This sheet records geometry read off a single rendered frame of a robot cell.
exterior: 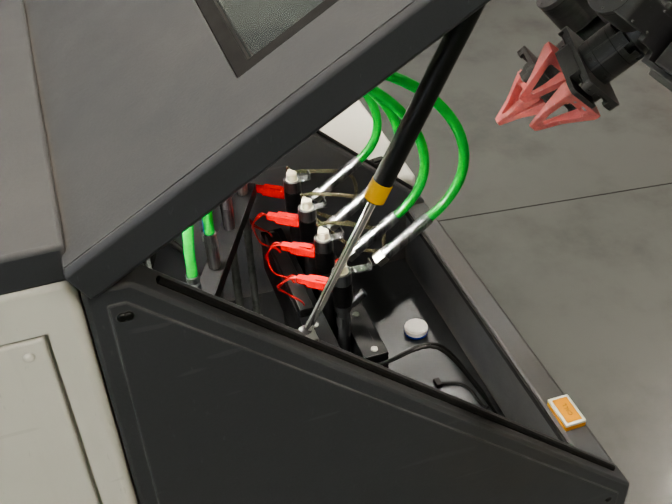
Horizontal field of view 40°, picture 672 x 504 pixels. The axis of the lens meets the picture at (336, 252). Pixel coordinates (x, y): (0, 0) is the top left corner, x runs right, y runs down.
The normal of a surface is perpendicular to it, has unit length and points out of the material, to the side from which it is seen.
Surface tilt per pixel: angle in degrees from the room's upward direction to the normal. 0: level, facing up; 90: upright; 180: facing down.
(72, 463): 90
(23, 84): 0
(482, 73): 0
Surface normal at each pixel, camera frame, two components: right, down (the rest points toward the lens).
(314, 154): 0.32, 0.58
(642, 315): -0.04, -0.78
